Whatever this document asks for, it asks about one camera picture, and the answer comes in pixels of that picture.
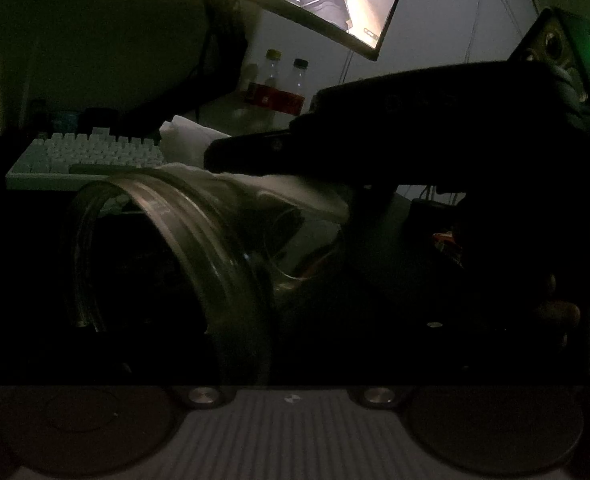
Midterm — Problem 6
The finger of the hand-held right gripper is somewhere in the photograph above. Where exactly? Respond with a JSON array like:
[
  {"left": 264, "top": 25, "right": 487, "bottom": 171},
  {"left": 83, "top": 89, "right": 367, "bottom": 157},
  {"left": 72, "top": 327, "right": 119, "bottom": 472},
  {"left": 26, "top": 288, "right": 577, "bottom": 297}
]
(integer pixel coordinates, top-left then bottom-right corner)
[{"left": 204, "top": 127, "right": 300, "bottom": 177}]

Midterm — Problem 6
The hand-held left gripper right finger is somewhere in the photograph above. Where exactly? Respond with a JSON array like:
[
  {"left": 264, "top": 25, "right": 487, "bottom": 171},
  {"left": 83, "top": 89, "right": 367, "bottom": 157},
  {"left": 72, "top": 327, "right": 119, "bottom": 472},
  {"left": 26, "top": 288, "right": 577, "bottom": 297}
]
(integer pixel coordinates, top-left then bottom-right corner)
[{"left": 355, "top": 310, "right": 526, "bottom": 407}]

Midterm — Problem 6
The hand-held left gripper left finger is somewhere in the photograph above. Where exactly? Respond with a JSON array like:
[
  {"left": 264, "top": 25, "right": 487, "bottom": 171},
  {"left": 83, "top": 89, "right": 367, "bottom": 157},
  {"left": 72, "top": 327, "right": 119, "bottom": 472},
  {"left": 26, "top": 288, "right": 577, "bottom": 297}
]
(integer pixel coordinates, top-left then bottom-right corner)
[{"left": 45, "top": 305, "right": 226, "bottom": 407}]

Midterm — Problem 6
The white tissue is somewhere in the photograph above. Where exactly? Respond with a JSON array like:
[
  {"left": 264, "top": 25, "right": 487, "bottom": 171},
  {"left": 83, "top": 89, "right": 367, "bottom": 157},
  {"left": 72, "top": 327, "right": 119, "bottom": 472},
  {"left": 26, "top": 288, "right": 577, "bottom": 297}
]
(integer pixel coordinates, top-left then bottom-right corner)
[{"left": 159, "top": 114, "right": 352, "bottom": 222}]

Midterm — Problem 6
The clear glass jar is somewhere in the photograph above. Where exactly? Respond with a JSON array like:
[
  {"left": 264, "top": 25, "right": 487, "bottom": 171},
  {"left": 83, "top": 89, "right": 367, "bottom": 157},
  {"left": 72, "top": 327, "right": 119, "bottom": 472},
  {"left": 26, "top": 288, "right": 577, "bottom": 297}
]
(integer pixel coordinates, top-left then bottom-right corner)
[{"left": 59, "top": 167, "right": 348, "bottom": 388}]

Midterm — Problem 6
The person's right hand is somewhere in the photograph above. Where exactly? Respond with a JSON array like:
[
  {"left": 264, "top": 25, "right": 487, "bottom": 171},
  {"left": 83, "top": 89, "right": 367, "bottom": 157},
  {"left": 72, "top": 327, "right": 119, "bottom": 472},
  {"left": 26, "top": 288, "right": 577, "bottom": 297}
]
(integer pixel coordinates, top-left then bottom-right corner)
[{"left": 536, "top": 272, "right": 583, "bottom": 348}]

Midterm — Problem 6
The yellow cap plastic bottle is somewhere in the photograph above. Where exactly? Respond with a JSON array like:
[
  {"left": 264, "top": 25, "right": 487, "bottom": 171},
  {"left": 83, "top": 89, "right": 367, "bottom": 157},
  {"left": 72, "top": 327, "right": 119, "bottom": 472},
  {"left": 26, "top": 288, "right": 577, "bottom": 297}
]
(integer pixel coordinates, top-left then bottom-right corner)
[{"left": 245, "top": 49, "right": 282, "bottom": 107}]

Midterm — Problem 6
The black cap plastic bottle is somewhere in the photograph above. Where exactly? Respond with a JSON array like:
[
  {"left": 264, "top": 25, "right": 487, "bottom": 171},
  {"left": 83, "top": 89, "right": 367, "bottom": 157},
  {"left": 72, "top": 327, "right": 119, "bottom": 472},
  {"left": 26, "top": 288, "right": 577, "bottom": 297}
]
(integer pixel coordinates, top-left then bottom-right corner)
[{"left": 278, "top": 58, "right": 310, "bottom": 115}]

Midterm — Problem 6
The white computer keyboard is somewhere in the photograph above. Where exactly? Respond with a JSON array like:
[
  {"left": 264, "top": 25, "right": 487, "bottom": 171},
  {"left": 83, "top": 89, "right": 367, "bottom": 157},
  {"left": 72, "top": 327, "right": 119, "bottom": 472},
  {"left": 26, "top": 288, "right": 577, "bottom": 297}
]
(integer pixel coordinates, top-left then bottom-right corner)
[{"left": 6, "top": 131, "right": 170, "bottom": 192}]

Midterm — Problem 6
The thin wall cable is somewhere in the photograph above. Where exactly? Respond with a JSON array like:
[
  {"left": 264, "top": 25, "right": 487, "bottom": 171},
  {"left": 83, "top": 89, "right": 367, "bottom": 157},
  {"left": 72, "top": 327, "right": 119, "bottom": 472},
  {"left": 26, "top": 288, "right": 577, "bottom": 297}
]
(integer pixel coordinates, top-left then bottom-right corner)
[{"left": 462, "top": 0, "right": 493, "bottom": 68}]

